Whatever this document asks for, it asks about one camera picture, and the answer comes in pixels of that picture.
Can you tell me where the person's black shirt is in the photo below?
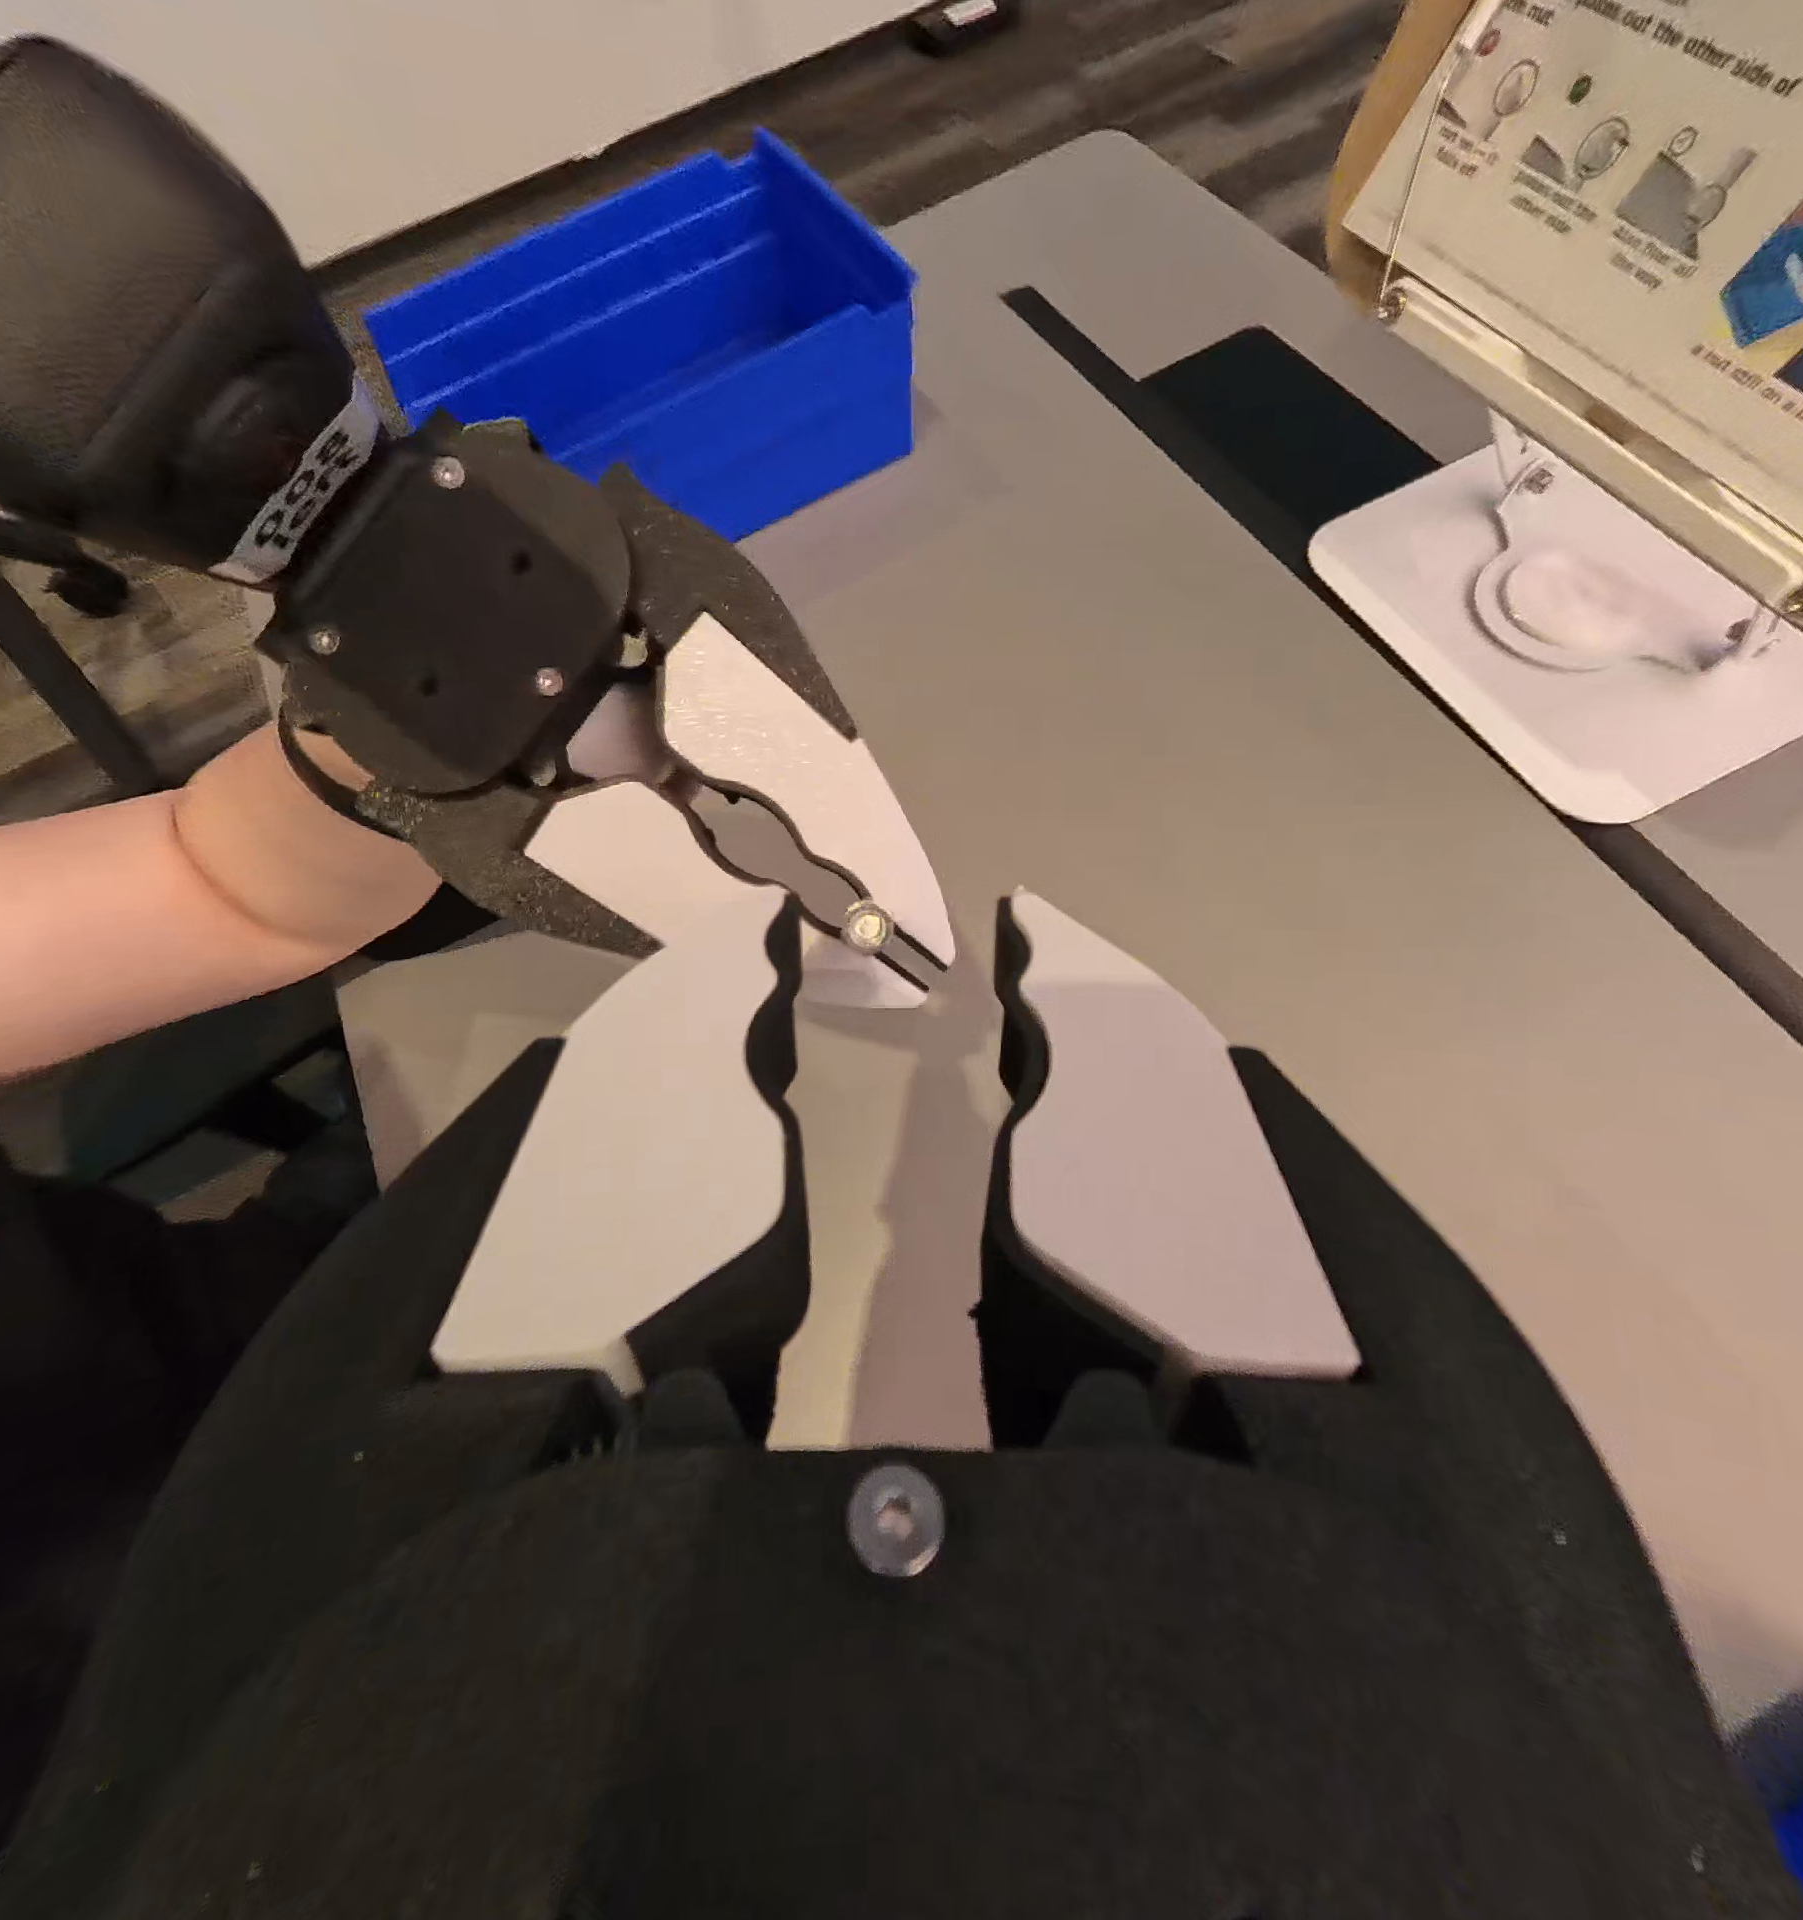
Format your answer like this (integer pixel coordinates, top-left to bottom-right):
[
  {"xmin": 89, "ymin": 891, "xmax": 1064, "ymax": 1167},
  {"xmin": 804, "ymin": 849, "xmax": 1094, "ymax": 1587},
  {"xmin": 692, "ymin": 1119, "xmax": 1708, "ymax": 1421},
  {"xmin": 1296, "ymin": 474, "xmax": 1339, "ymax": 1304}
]
[{"xmin": 0, "ymin": 960, "xmax": 392, "ymax": 1920}]

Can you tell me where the dark rectangular panel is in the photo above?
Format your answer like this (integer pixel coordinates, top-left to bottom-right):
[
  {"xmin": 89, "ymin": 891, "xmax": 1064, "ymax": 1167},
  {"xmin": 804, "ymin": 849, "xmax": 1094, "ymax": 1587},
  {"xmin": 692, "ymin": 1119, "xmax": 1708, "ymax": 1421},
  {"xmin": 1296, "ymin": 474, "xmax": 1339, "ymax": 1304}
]
[{"xmin": 1140, "ymin": 327, "xmax": 1447, "ymax": 532}]

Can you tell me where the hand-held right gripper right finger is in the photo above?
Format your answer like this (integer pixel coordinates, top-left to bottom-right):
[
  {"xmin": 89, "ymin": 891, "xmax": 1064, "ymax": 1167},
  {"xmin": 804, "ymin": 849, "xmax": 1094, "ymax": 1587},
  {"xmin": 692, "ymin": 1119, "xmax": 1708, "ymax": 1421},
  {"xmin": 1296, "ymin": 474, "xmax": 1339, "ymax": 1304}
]
[{"xmin": 974, "ymin": 889, "xmax": 1365, "ymax": 1388}]

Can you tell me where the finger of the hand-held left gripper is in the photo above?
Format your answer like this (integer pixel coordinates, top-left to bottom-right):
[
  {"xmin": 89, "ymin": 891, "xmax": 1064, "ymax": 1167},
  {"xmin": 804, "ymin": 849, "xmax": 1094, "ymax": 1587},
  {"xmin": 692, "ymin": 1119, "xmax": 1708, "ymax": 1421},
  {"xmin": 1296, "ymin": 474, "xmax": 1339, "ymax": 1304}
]
[
  {"xmin": 524, "ymin": 778, "xmax": 935, "ymax": 1012},
  {"xmin": 563, "ymin": 611, "xmax": 961, "ymax": 983}
]

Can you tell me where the person's left hand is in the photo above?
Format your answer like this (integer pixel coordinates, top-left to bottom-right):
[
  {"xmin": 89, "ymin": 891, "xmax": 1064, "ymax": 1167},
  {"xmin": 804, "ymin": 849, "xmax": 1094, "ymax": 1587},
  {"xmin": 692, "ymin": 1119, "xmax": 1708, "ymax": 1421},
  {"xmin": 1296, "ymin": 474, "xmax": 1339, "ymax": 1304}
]
[{"xmin": 167, "ymin": 718, "xmax": 453, "ymax": 963}]

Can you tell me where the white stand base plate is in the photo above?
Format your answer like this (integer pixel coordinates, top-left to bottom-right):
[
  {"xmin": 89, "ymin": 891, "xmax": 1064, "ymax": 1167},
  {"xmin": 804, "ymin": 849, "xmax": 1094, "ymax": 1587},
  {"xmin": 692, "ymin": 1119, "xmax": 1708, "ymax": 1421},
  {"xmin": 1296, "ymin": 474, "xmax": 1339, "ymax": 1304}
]
[{"xmin": 1304, "ymin": 411, "xmax": 1803, "ymax": 827}]

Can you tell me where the black office chair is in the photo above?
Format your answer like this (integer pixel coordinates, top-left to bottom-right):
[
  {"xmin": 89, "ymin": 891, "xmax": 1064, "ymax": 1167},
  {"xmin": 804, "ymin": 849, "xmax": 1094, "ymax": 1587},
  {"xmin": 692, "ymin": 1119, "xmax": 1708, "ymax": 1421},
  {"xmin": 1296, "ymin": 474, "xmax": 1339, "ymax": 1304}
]
[{"xmin": 31, "ymin": 1026, "xmax": 384, "ymax": 1203}]

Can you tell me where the grey desk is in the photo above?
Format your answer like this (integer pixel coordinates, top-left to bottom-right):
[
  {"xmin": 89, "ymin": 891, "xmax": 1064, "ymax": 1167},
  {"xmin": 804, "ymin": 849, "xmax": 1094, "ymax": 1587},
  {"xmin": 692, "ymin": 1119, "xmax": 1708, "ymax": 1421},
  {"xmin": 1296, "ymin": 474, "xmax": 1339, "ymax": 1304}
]
[{"xmin": 335, "ymin": 126, "xmax": 1803, "ymax": 1758}]

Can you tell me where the printed instruction board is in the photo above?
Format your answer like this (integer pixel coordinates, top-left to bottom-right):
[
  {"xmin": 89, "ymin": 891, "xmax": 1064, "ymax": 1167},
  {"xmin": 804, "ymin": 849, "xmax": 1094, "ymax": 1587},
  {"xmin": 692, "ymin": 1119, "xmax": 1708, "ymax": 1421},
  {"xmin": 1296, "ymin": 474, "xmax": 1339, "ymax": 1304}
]
[{"xmin": 1322, "ymin": 0, "xmax": 1803, "ymax": 603}]

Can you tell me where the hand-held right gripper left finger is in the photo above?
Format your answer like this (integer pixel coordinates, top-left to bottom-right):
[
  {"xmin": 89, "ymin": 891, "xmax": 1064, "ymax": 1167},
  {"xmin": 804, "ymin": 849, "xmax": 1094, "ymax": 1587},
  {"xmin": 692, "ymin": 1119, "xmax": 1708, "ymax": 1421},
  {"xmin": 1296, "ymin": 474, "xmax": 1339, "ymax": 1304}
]
[{"xmin": 432, "ymin": 898, "xmax": 813, "ymax": 1411}]

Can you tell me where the person's left forearm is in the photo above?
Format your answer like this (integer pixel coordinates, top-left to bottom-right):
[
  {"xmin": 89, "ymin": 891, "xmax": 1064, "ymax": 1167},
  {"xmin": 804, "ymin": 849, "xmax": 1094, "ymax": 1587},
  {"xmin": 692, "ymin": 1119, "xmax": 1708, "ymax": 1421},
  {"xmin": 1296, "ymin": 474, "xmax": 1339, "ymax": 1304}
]
[{"xmin": 0, "ymin": 786, "xmax": 214, "ymax": 1093}]

